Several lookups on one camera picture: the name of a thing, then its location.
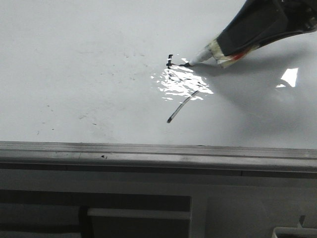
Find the white tray lower corner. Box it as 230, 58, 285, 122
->
271, 227, 317, 238

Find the dark cabinet under whiteboard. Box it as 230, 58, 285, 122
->
0, 190, 191, 238

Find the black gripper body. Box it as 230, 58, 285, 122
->
274, 0, 317, 31

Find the white taped whiteboard marker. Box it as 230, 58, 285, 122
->
183, 40, 260, 68

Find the grey aluminium whiteboard frame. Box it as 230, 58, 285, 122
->
0, 141, 317, 174

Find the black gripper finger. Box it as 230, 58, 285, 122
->
217, 0, 288, 56
227, 27, 317, 55

